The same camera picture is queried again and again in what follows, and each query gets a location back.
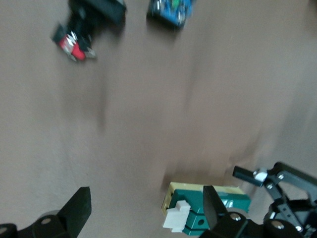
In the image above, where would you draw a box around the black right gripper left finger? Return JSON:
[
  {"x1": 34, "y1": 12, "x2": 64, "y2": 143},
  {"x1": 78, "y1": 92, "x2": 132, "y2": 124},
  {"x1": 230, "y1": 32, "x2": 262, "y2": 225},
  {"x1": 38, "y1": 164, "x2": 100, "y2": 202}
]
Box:
[{"x1": 0, "y1": 186, "x2": 92, "y2": 238}]

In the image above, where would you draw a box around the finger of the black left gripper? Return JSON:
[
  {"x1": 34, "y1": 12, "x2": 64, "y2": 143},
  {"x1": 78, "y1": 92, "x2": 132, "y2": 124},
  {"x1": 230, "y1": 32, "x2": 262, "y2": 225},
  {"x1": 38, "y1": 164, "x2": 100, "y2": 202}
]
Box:
[
  {"x1": 264, "y1": 188, "x2": 317, "y2": 231},
  {"x1": 232, "y1": 162, "x2": 317, "y2": 194}
]

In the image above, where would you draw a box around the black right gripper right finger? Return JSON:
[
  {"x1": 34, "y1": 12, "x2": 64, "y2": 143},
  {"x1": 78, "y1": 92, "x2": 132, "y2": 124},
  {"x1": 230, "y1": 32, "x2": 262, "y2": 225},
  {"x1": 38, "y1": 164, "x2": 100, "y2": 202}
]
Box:
[{"x1": 199, "y1": 185, "x2": 308, "y2": 238}]

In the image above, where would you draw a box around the green load switch white lever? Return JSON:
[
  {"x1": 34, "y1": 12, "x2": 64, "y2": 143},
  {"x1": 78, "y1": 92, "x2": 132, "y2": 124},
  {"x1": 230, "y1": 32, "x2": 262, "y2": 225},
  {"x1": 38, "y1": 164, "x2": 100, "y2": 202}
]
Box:
[{"x1": 160, "y1": 182, "x2": 251, "y2": 238}]

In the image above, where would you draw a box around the green mushroom push button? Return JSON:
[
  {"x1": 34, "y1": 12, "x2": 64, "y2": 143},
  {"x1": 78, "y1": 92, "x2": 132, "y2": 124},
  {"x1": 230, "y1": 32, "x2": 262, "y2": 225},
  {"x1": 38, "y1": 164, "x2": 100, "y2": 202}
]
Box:
[{"x1": 146, "y1": 0, "x2": 196, "y2": 28}]

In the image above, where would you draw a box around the black square push button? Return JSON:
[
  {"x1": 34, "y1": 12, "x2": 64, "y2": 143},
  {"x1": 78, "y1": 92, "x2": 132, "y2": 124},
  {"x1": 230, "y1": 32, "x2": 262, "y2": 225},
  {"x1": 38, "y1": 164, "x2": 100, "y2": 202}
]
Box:
[{"x1": 51, "y1": 0, "x2": 127, "y2": 62}]

